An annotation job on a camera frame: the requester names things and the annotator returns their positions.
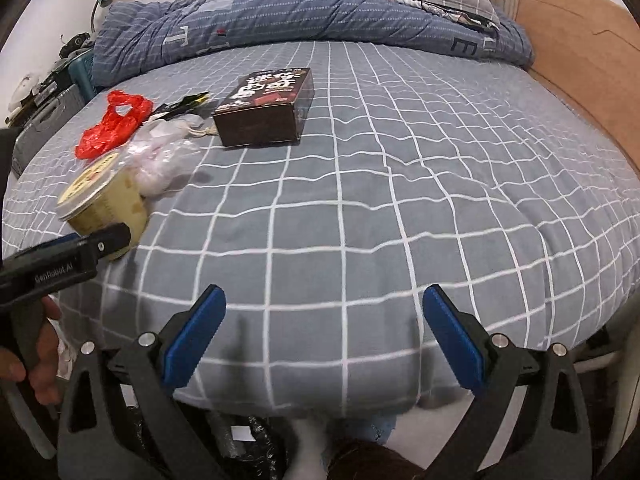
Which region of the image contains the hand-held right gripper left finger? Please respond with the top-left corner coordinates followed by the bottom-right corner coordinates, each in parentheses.
top-left (57, 284), bottom-right (241, 480)

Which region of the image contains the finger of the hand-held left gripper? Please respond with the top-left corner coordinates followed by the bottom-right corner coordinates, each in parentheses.
top-left (30, 222), bottom-right (132, 261)

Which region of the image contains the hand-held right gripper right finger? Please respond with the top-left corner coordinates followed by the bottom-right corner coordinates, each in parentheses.
top-left (422, 284), bottom-right (596, 480)

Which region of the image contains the yellow round lidded container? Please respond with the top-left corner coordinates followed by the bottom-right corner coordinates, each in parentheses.
top-left (56, 152), bottom-right (151, 261)

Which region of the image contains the clear plastic bag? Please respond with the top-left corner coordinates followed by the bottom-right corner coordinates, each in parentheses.
top-left (122, 137), bottom-right (202, 197)

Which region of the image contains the red plastic bag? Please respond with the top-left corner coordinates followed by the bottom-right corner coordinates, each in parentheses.
top-left (75, 90), bottom-right (153, 158)

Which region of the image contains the black trash bin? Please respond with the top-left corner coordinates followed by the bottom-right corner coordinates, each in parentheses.
top-left (210, 412), bottom-right (301, 480)

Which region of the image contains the white drawstring bag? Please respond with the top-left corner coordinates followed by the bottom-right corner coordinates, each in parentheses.
top-left (135, 114), bottom-right (217, 147)

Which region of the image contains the black sachet wrapper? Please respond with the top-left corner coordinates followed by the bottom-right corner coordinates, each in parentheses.
top-left (152, 92), bottom-right (210, 121)

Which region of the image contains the black printed box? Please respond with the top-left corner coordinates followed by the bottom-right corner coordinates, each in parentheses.
top-left (212, 67), bottom-right (315, 148)

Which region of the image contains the person's left hand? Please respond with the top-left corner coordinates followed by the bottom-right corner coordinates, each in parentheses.
top-left (0, 296), bottom-right (64, 407)

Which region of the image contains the person's jeans leg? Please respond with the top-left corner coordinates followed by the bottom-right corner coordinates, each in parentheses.
top-left (320, 412), bottom-right (401, 461)

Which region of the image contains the grey hard suitcase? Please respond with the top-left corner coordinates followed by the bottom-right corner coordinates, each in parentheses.
top-left (12, 82), bottom-right (83, 178)

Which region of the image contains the brown slipper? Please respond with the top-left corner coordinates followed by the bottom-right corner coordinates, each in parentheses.
top-left (325, 439), bottom-right (431, 480)

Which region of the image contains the bed with grey checked sheet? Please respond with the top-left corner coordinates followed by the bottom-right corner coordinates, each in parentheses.
top-left (0, 40), bottom-right (640, 418)

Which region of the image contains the teal hard suitcase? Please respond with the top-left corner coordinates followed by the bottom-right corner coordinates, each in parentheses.
top-left (67, 52), bottom-right (101, 101)

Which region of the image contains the white bag on suitcase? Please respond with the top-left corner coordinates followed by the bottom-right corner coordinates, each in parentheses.
top-left (7, 74), bottom-right (43, 111)

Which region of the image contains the dark clutter pile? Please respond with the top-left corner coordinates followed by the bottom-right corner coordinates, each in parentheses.
top-left (59, 32), bottom-right (96, 61)

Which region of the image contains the blue desk lamp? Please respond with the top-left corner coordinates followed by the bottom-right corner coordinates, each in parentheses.
top-left (90, 0), bottom-right (113, 36)

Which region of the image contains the blue striped quilt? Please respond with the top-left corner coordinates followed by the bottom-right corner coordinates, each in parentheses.
top-left (91, 0), bottom-right (535, 93)

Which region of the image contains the wooden headboard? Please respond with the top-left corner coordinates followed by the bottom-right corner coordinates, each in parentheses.
top-left (515, 0), bottom-right (640, 171)

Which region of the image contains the white metal bed frame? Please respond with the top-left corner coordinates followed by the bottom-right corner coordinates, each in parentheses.
top-left (570, 325), bottom-right (640, 461)

